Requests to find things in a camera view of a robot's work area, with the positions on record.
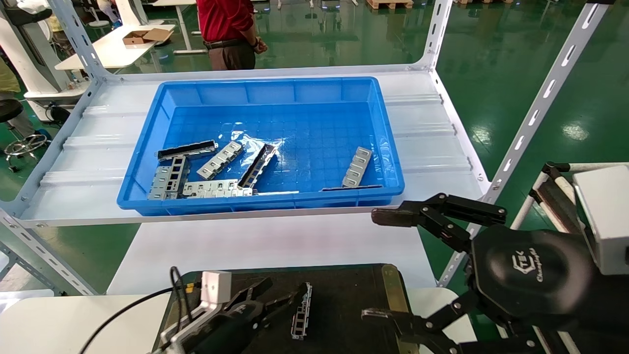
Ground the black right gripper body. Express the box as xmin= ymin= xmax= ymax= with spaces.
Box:
xmin=467 ymin=225 xmax=629 ymax=336

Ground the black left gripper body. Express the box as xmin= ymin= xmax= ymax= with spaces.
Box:
xmin=189 ymin=304 xmax=269 ymax=354

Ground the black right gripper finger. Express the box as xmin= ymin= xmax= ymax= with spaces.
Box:
xmin=361 ymin=290 xmax=541 ymax=354
xmin=371 ymin=193 xmax=508 ymax=252

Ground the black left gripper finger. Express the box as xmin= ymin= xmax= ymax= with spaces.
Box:
xmin=224 ymin=277 xmax=274 ymax=315
xmin=256 ymin=284 xmax=309 ymax=323

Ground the channel metal bracket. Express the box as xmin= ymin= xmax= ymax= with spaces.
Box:
xmin=290 ymin=282 xmax=313 ymax=341
xmin=238 ymin=144 xmax=277 ymax=189

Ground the black felt-lined container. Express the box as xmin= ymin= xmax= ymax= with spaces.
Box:
xmin=152 ymin=264 xmax=413 ymax=354

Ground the white slotted-angle shelf rack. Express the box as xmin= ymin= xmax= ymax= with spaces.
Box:
xmin=0 ymin=0 xmax=617 ymax=295

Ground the blue plastic bin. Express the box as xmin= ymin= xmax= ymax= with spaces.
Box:
xmin=116 ymin=76 xmax=405 ymax=217

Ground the clear plastic film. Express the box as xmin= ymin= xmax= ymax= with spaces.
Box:
xmin=216 ymin=130 xmax=300 ymax=196

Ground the wooden pallet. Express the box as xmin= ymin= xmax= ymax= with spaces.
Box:
xmin=366 ymin=0 xmax=414 ymax=10

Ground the person in red shirt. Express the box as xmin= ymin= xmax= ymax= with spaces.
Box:
xmin=196 ymin=0 xmax=269 ymax=71

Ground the open cardboard box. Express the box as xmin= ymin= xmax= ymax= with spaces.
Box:
xmin=123 ymin=28 xmax=172 ymax=46

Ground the black stool with chrome base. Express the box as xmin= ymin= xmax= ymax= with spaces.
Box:
xmin=0 ymin=98 xmax=50 ymax=173

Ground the person in yellow clothes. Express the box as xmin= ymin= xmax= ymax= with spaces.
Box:
xmin=0 ymin=57 xmax=21 ymax=96

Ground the white machine housing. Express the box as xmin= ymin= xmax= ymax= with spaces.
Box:
xmin=0 ymin=0 xmax=91 ymax=121

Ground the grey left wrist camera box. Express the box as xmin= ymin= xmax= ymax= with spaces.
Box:
xmin=200 ymin=270 xmax=232 ymax=306

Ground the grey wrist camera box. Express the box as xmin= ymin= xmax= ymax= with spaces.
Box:
xmin=200 ymin=270 xmax=232 ymax=306
xmin=572 ymin=165 xmax=629 ymax=276

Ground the short slotted metal bracket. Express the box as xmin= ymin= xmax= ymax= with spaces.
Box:
xmin=342 ymin=147 xmax=373 ymax=188

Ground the white pipe cart frame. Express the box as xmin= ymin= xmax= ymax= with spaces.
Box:
xmin=511 ymin=161 xmax=598 ymax=256

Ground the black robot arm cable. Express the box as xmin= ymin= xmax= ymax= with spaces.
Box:
xmin=79 ymin=266 xmax=203 ymax=354

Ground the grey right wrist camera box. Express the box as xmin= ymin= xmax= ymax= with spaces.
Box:
xmin=572 ymin=165 xmax=629 ymax=276

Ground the long flat slotted metal bracket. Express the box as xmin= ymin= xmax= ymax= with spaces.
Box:
xmin=182 ymin=179 xmax=257 ymax=198

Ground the wide perforated metal bracket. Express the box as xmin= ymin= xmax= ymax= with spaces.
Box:
xmin=147 ymin=156 xmax=190 ymax=200

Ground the dark long metal bracket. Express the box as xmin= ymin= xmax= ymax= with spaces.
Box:
xmin=156 ymin=140 xmax=219 ymax=162

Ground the white desk with pedestal leg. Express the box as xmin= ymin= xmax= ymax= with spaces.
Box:
xmin=147 ymin=0 xmax=209 ymax=55

